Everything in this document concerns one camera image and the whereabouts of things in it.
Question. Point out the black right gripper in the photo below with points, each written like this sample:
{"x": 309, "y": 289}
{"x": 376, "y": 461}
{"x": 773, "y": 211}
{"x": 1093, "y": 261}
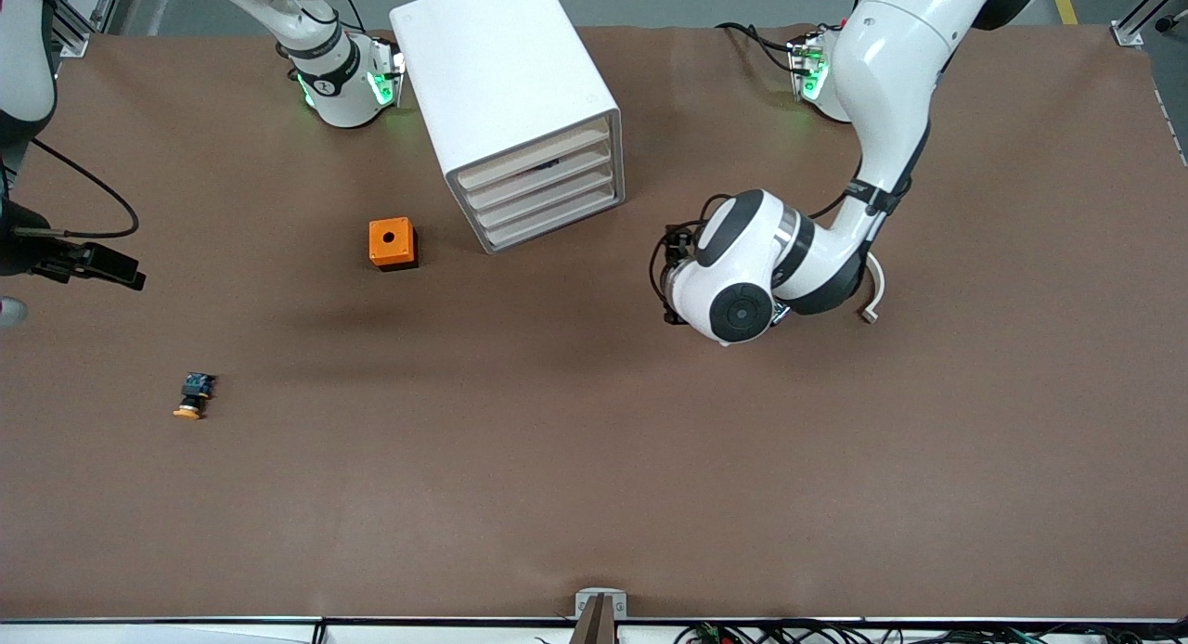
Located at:
{"x": 20, "y": 251}

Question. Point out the grey metal bracket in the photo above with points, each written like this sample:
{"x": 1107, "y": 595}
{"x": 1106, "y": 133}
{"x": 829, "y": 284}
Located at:
{"x": 600, "y": 598}

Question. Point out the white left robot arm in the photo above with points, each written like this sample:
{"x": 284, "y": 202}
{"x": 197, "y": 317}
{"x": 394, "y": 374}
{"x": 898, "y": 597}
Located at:
{"x": 896, "y": 78}

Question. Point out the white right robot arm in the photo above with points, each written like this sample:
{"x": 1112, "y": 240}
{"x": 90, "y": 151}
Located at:
{"x": 336, "y": 87}

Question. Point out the yellow mushroom push button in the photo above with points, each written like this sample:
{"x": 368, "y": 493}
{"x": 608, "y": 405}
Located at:
{"x": 192, "y": 398}

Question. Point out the white table edge rail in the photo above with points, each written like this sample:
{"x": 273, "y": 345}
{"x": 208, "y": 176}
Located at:
{"x": 186, "y": 633}

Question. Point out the aluminium frame profile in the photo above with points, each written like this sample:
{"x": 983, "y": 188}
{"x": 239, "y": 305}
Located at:
{"x": 1128, "y": 33}
{"x": 72, "y": 43}

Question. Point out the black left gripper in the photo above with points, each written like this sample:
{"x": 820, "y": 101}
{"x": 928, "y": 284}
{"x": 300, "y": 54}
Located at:
{"x": 670, "y": 282}

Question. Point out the orange box with hole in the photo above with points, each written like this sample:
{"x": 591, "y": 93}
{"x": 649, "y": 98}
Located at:
{"x": 391, "y": 242}

